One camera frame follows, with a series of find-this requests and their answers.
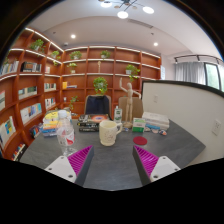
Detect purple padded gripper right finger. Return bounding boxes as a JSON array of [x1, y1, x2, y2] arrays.
[[133, 145, 180, 186]]

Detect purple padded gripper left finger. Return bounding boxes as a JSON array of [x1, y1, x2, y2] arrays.
[[46, 145, 94, 186]]

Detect clear plastic water bottle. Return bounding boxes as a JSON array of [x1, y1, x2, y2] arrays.
[[56, 110, 75, 156]]

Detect red round coaster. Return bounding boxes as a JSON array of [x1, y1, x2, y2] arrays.
[[133, 136, 147, 145]]

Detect small colourful trinket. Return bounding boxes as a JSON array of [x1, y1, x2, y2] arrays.
[[159, 130, 167, 136]]

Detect green white small box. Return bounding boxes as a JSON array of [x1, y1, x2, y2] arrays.
[[132, 118, 146, 133]]

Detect stack of colourful books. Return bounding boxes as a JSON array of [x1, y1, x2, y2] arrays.
[[42, 110, 59, 136]]

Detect stack of dark books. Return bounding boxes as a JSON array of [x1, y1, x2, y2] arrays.
[[77, 114, 110, 132]]

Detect wooden artist mannequin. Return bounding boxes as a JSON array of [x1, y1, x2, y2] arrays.
[[119, 78, 141, 128]]

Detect cream ceramic mug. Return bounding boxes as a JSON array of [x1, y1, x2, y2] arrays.
[[99, 120, 123, 146]]

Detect green white carton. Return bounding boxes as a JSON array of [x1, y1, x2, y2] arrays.
[[114, 106, 122, 123]]

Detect tan wooden chair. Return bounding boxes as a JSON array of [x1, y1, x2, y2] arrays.
[[118, 97, 143, 121]]

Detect dark blue chair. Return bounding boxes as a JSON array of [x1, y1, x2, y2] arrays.
[[84, 95, 111, 115]]

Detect hanging green potted plant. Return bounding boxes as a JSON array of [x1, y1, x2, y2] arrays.
[[93, 77, 108, 95]]

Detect orange wooden bookshelf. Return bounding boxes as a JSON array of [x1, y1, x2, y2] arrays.
[[0, 28, 161, 160]]

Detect grey window curtain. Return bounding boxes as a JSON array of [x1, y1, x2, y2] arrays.
[[175, 62, 206, 85]]

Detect ceiling lamp cluster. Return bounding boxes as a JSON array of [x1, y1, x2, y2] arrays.
[[98, 0, 154, 19]]

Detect white wall socket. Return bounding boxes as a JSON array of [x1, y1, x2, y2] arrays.
[[212, 119, 221, 135]]

